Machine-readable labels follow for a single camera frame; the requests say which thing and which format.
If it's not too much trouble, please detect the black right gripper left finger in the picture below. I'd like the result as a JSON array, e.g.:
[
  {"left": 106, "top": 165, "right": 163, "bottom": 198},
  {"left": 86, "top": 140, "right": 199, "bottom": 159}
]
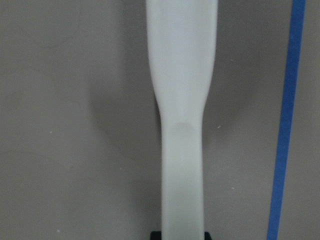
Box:
[{"left": 150, "top": 231, "right": 162, "bottom": 240}]

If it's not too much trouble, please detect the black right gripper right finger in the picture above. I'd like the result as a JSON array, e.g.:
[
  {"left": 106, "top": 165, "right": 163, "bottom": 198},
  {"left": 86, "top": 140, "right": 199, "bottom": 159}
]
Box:
[{"left": 204, "top": 231, "right": 212, "bottom": 240}]

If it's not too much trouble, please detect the beige hand brush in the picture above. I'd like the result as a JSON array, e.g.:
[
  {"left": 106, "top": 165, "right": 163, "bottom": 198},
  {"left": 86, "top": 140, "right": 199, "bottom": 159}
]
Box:
[{"left": 146, "top": 0, "right": 219, "bottom": 240}]

